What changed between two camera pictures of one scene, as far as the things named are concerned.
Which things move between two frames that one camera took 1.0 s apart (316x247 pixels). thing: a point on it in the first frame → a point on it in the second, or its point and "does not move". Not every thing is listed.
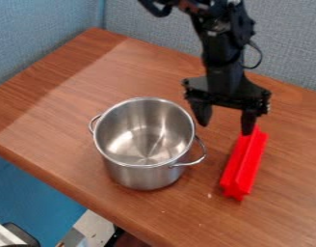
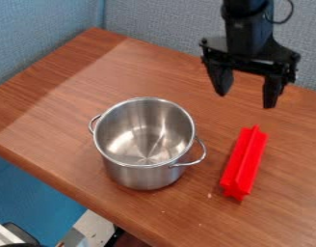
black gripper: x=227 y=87 → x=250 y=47
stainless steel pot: x=147 y=140 does not move
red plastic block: x=242 y=164 does not move
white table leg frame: x=91 y=232 does not move
